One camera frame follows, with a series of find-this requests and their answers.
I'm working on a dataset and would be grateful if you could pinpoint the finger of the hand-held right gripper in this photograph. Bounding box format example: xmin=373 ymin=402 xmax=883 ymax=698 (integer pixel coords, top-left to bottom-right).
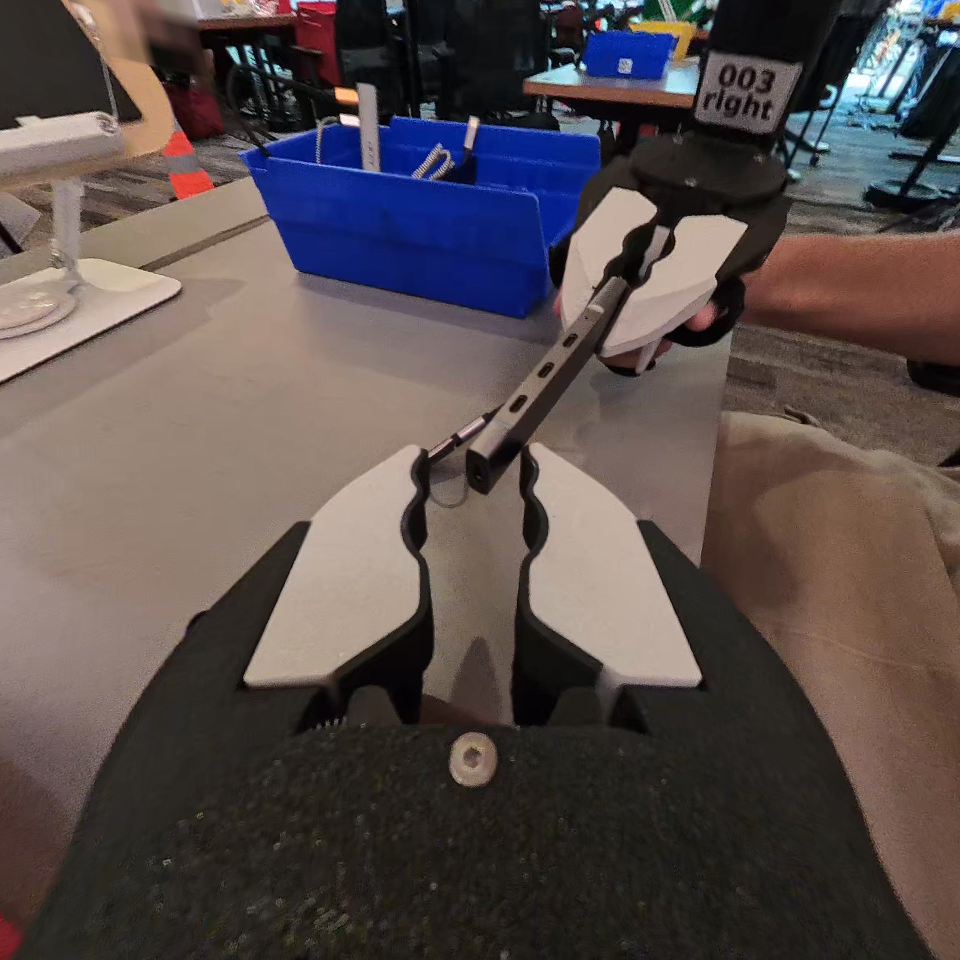
xmin=598 ymin=213 xmax=751 ymax=360
xmin=558 ymin=186 xmax=663 ymax=354

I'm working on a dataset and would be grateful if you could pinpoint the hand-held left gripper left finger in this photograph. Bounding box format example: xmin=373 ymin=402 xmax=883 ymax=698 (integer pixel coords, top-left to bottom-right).
xmin=242 ymin=444 xmax=435 ymax=690

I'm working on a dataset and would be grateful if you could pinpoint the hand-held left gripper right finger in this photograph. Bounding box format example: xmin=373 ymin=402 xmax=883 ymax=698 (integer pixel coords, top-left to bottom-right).
xmin=516 ymin=442 xmax=704 ymax=691

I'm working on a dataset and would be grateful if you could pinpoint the dark grey usb hub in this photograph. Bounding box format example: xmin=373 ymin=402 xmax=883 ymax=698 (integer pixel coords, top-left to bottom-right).
xmin=465 ymin=276 xmax=630 ymax=496

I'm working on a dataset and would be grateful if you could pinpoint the blue plastic bin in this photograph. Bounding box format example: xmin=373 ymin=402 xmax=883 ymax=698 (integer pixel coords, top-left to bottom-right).
xmin=238 ymin=114 xmax=603 ymax=320

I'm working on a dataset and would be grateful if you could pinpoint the black white braided usb-c cable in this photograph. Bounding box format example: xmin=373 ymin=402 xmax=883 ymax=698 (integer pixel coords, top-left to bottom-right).
xmin=426 ymin=408 xmax=505 ymax=510

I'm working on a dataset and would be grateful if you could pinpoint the person's right forearm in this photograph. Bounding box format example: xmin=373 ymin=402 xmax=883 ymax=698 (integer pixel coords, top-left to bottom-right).
xmin=738 ymin=231 xmax=960 ymax=352

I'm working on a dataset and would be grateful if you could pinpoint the silver usb hub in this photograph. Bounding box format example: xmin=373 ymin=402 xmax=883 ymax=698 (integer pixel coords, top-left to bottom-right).
xmin=355 ymin=81 xmax=384 ymax=174

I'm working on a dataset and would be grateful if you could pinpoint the person's right hand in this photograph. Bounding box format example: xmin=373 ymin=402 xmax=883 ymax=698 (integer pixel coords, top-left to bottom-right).
xmin=598 ymin=298 xmax=723 ymax=378

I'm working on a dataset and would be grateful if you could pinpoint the grey work table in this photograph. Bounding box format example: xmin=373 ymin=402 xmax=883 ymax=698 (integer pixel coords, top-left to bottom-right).
xmin=522 ymin=58 xmax=704 ymax=144

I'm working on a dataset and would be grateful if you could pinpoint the yellow bin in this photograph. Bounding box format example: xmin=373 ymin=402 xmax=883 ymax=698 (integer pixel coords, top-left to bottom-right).
xmin=628 ymin=20 xmax=700 ymax=63

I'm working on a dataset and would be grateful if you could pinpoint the small blue bin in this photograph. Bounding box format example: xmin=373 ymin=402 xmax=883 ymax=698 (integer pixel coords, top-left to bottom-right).
xmin=582 ymin=30 xmax=678 ymax=81

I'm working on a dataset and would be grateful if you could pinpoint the black office chair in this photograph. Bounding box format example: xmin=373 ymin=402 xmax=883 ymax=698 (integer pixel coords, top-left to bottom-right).
xmin=408 ymin=0 xmax=560 ymax=129

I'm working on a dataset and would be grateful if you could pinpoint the red bag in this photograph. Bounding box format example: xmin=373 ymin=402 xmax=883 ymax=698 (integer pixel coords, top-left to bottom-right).
xmin=294 ymin=0 xmax=344 ymax=90

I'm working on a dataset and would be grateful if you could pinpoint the orange traffic cone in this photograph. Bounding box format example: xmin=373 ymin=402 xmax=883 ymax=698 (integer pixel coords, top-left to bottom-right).
xmin=159 ymin=126 xmax=216 ymax=201

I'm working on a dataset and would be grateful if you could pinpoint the white clamp bar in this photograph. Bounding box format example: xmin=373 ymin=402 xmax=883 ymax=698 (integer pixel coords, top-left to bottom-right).
xmin=0 ymin=111 xmax=126 ymax=183

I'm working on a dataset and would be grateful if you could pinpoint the grey braided cable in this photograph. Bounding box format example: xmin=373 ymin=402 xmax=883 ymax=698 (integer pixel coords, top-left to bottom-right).
xmin=411 ymin=114 xmax=483 ymax=183
xmin=313 ymin=112 xmax=361 ymax=165

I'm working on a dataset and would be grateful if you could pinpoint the black cable with orange plug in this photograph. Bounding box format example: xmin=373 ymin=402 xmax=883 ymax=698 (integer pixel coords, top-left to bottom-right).
xmin=227 ymin=63 xmax=363 ymax=155

